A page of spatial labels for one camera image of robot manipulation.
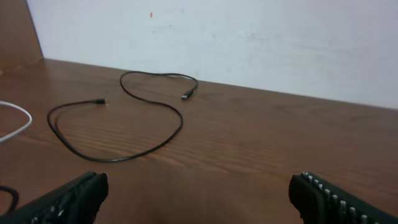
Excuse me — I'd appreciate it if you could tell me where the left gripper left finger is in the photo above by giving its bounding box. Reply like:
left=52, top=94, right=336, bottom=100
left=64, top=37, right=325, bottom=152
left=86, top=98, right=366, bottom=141
left=1, top=171, right=109, bottom=224

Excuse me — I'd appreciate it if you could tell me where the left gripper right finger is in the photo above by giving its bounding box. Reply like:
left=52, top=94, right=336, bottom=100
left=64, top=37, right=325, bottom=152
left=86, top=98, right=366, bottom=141
left=289, top=171, right=397, bottom=224

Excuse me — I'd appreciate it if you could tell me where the black usb cable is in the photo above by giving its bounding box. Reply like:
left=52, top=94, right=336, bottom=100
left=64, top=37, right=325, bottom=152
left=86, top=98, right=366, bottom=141
left=0, top=185, right=20, bottom=215
left=47, top=70, right=199, bottom=164

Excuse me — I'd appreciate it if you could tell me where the white usb cable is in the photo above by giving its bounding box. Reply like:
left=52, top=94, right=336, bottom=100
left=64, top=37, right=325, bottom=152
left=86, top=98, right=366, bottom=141
left=0, top=100, right=33, bottom=144

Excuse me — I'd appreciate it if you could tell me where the cardboard box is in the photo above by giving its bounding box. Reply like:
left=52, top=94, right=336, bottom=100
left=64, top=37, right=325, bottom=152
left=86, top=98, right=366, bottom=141
left=1, top=0, right=43, bottom=70

